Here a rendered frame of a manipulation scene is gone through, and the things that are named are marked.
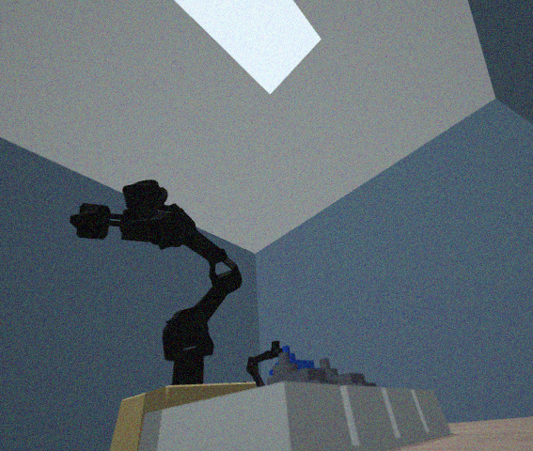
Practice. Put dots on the white flat panel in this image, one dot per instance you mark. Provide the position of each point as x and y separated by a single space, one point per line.
300 410

